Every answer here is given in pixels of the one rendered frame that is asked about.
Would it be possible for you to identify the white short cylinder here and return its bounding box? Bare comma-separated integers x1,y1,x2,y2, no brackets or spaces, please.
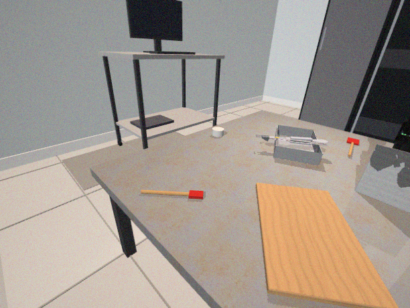
212,127,224,137

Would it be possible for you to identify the light brown wooden board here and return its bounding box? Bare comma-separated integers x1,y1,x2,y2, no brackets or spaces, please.
256,183,398,308

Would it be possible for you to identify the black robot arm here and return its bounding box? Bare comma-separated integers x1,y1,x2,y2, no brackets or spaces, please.
393,116,410,153

